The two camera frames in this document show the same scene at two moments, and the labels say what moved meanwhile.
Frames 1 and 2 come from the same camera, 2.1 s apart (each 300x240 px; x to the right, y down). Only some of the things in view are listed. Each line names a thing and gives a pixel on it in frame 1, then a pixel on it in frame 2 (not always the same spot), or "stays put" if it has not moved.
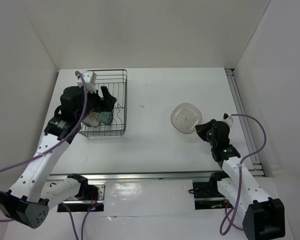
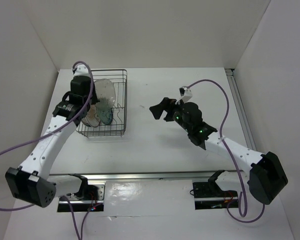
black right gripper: [201, 129] → [166, 104]
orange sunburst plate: [91, 120] stays put
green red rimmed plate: [86, 122] stays put
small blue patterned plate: [106, 117] stays put
